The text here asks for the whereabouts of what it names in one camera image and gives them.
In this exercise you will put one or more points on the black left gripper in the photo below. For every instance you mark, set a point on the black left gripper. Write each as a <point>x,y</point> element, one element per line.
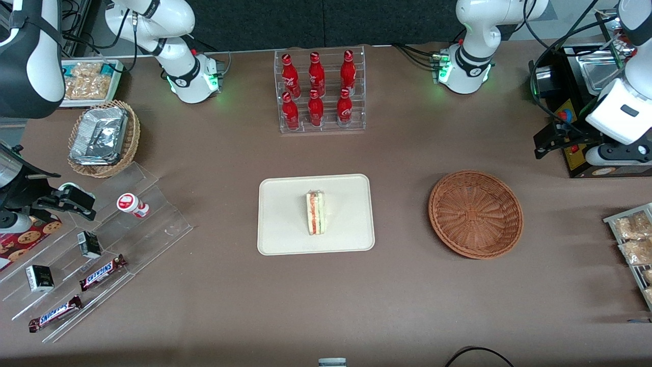
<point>569,136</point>

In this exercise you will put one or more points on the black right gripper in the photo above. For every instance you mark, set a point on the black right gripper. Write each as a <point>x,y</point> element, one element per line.
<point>28,191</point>

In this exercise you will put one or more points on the triangle sandwich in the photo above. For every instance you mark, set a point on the triangle sandwich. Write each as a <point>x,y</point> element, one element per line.
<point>316,214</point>

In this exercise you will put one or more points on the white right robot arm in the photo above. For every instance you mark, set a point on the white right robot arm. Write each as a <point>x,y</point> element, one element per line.
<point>30,61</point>

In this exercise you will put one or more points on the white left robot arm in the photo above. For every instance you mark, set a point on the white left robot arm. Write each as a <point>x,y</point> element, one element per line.
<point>473,30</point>

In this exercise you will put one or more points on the light tan wicker basket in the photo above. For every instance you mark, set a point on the light tan wicker basket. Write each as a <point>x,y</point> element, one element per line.
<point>102,171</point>

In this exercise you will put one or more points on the round brown wicker basket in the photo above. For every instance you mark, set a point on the round brown wicker basket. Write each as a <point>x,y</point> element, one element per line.
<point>476,214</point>

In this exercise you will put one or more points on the tray of packaged snacks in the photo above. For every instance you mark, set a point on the tray of packaged snacks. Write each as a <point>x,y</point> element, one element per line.
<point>611,220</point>

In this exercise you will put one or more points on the white tray with snacks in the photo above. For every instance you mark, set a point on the white tray with snacks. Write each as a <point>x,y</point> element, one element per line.
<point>116,81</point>

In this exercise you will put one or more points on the cream plastic tray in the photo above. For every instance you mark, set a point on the cream plastic tray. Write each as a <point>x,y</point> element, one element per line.
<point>285,214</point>

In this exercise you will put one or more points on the black food warmer appliance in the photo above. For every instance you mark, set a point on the black food warmer appliance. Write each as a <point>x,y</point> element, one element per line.
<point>575,163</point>

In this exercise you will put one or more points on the small black carton box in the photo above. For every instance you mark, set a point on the small black carton box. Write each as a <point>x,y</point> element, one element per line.
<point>89,244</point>
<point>39,278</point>

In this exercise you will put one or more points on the red cookie box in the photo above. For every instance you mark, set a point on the red cookie box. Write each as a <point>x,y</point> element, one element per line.
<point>28,239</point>

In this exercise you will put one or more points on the small white red-capped bottle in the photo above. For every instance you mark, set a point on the small white red-capped bottle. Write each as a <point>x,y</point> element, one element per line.
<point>130,204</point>

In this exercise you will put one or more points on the stack of foil trays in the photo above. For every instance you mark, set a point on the stack of foil trays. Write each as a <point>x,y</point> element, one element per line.
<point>99,135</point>

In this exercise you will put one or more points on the brown Snickers bar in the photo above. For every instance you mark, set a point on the brown Snickers bar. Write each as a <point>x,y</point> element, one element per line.
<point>55,313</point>
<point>102,272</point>

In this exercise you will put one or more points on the steel food pan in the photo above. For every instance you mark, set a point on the steel food pan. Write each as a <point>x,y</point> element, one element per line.
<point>596,71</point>

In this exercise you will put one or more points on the clear acrylic stepped display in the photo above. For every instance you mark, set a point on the clear acrylic stepped display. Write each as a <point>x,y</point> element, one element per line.
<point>158,224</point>

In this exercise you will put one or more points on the clear bag of snacks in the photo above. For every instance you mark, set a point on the clear bag of snacks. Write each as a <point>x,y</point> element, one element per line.
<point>89,87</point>
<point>86,69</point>

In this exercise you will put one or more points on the clear bag of crackers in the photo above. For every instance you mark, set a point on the clear bag of crackers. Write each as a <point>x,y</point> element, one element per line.
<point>634,227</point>
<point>636,252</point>

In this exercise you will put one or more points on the red cola bottle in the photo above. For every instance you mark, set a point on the red cola bottle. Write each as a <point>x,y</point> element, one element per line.
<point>317,76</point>
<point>348,74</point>
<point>344,111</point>
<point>290,76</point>
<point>290,114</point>
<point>316,112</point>

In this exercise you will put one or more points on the clear acrylic bottle rack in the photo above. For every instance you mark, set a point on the clear acrylic bottle rack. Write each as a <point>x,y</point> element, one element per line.
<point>328,127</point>

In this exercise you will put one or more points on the grey cylindrical object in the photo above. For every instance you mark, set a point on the grey cylindrical object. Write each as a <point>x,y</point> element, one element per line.
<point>332,363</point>

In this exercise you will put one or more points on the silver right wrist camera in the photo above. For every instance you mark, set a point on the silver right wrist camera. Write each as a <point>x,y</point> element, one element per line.
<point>15,223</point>

